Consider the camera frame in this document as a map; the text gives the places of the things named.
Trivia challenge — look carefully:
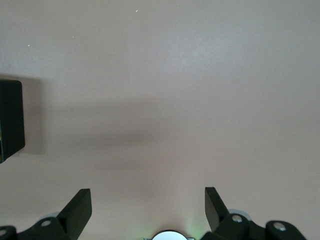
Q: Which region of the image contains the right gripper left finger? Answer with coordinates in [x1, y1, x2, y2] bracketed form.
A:
[0, 188, 92, 240]

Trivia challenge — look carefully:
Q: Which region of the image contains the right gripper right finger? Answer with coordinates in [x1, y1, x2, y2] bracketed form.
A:
[201, 186, 308, 240]

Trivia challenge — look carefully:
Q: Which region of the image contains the black plastic box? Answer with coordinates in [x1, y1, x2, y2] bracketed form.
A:
[0, 78, 26, 165]

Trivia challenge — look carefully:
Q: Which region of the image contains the brown table cover mat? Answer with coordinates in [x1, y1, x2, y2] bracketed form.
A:
[0, 0, 320, 240]

